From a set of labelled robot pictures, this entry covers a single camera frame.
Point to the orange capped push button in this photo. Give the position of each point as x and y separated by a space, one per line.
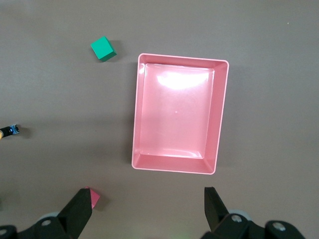
8 132

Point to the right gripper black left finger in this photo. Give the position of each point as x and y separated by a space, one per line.
74 214

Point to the brown table mat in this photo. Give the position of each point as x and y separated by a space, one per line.
49 99

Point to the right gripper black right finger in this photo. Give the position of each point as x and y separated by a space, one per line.
216 214

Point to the green foam cube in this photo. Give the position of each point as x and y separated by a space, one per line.
103 48

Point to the red foam cube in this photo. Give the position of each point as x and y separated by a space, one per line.
95 198

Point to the pink plastic bin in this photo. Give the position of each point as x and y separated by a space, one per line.
174 112

